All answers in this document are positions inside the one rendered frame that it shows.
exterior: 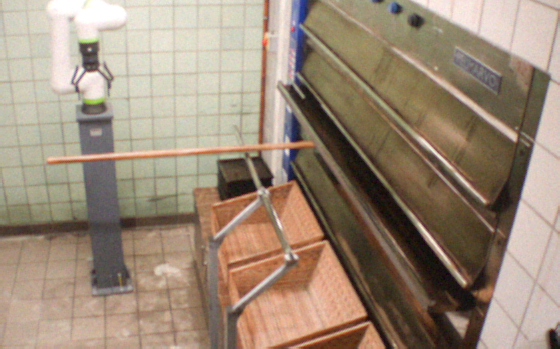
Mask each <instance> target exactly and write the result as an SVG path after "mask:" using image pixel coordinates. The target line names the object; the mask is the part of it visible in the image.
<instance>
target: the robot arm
mask: <svg viewBox="0 0 560 349"><path fill-rule="evenodd" d="M46 16H47V20H48V23H49V24H48V28H49V32H50V39H51V40H50V46H51V58H52V63H51V73H50V86H51V89H52V90H53V92H55V93H56V94H58V95H69V94H75V93H78V96H79V100H80V93H81V97H82V101H83V103H82V107H81V112H82V113H83V114H86V115H99V114H103V113H104V112H106V111H107V105H106V104H105V85H104V78H105V79H106V80H107V94H108V97H110V94H109V89H111V82H112V81H115V78H114V76H113V75H112V73H110V72H111V71H110V70H109V68H108V67H107V65H106V62H105V61H104V62H103V63H100V62H99V58H98V52H99V51H100V49H99V44H100V41H99V32H100V31H103V30H118V29H121V28H122V27H123V26H124V25H125V23H126V21H127V12H126V11H125V10H124V9H123V8H121V7H120V6H117V5H115V6H110V5H108V4H107V3H106V2H105V1H103V0H51V1H50V2H49V3H48V6H47V8H46ZM73 20H75V27H76V29H77V32H78V44H79V50H80V53H81V57H82V65H81V64H76V69H72V68H71V64H72V62H71V56H70V48H69V43H70V22H72V21H73ZM100 65H102V66H103V67H104V68H105V70H106V71H107V73H108V74H109V75H110V79H109V77H108V76H107V75H105V74H104V73H103V70H102V68H101V67H100ZM81 67H82V68H81Z"/></svg>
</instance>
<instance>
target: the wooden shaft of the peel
mask: <svg viewBox="0 0 560 349"><path fill-rule="evenodd" d="M287 148H316V146H315V145H314V143H313V142H299V143H282V144H266V145H249V146H234V147H217V148H201V149H185V150H170V151H149V152H122V153H108V154H92V155H77V156H62V157H48V159H47V163H48V164H61V163H75V162H89V161H103V160H118V159H133V158H148V157H163V156H178V155H193V154H209V153H224V152H239V151H256V150H271V149H287Z"/></svg>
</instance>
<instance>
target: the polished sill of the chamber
mask: <svg viewBox="0 0 560 349"><path fill-rule="evenodd" d="M300 129H301V131H302V132H303V134H304V136H305V137H306V139H307V140H308V142H312V140H311V139H310V137H309V136H308V134H307V133H306V131H305V130H304V128H303V127H302V125H301V124H300ZM314 150H315V151H316V153H317V154H318V156H319V157H320V159H321V160H322V162H323V163H324V165H325V167H326V168H327V171H328V173H329V174H330V176H331V177H332V178H333V179H334V181H335V182H336V184H337V185H338V187H339V188H340V190H341V191H342V193H343V194H344V196H345V197H346V199H347V201H348V203H349V204H350V206H351V207H352V209H353V210H354V212H355V213H356V215H357V216H358V218H359V219H360V221H361V222H362V223H363V224H364V227H365V229H366V231H367V232H368V234H369V235H370V237H371V238H372V239H373V240H374V242H375V243H376V245H377V248H378V249H379V251H380V252H381V253H382V254H383V256H384V257H385V259H386V260H387V264H388V265H389V266H390V267H391V269H392V270H393V272H394V273H395V275H396V277H397V278H398V280H399V281H400V283H401V284H402V286H403V287H404V288H405V291H406V293H407V294H408V296H410V298H411V299H412V302H413V304H414V305H415V306H416V307H417V309H418V310H419V311H418V312H419V313H420V314H421V315H422V317H423V318H424V320H425V322H426V324H427V325H428V327H430V329H431V332H432V333H433V334H434V335H435V337H436V340H437V341H438V342H439V343H440V345H441V346H442V348H443V349H460V347H461V344H462V341H463V339H462V338H461V335H460V334H459V333H458V332H457V330H456V328H455V327H454V326H453V324H452V323H451V322H450V321H451V320H449V318H448V317H447V316H446V314H445V312H425V311H424V310H423V309H422V307H421V306H420V305H421V304H420V303H419V302H418V301H417V299H416V298H415V296H414V294H413V293H412V291H411V290H410V288H409V287H408V286H407V285H406V282H405V280H404V279H403V277H402V276H401V275H400V274H399V272H398V269H397V268H396V266H395V265H394V264H393V263H392V261H391V260H390V258H389V256H388V254H387V253H386V252H385V251H384V249H383V248H382V246H381V245H380V243H379V242H378V239H377V238H376V237H375V235H374V234H373V232H372V231H371V229H370V228H369V226H368V225H367V223H366V222H365V220H364V218H363V217H362V215H361V214H360V212H359V211H358V209H357V208H356V206H355V205H354V203H353V202H352V201H351V200H350V198H349V195H348V194H347V192H346V191H345V189H344V188H343V186H342V185H341V183H340V182H339V180H338V179H337V177H335V175H334V174H333V172H332V171H331V169H330V168H329V166H328V165H327V162H326V160H325V159H324V157H323V156H322V154H321V153H320V151H319V150H318V148H314Z"/></svg>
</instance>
